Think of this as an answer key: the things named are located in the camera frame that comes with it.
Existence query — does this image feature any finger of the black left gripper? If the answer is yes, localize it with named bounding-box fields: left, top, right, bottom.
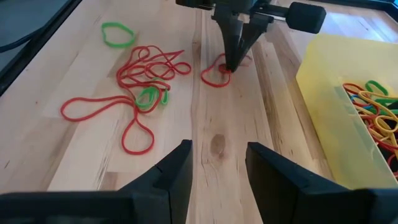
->
left=236, top=15, right=274, bottom=72
left=214, top=12, right=243, bottom=72

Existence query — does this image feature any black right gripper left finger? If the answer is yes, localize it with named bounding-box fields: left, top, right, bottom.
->
left=0, top=139, right=193, bottom=224

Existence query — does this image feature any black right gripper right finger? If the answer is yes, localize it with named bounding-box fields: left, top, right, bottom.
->
left=245, top=142, right=398, bottom=224

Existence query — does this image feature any teal rubber band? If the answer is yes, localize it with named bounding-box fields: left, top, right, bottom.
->
left=349, top=95, right=376, bottom=110

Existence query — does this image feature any green rubber band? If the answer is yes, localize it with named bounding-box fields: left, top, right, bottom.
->
left=135, top=77, right=170, bottom=110
left=365, top=80, right=389, bottom=96
left=101, top=21, right=137, bottom=49

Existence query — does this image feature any yellow rubber band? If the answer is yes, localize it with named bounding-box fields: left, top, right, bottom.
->
left=366, top=114, right=398, bottom=147
left=357, top=90, right=398, bottom=125

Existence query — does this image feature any black resistance band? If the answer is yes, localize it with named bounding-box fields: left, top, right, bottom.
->
left=373, top=98, right=398, bottom=114

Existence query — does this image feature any long red rubber band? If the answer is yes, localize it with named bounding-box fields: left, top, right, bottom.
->
left=60, top=95, right=155, bottom=156

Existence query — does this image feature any yellow translucent plastic bin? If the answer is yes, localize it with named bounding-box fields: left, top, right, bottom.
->
left=295, top=32, right=398, bottom=190

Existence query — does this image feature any black floor cable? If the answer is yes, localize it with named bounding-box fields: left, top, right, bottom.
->
left=0, top=27, right=43, bottom=53

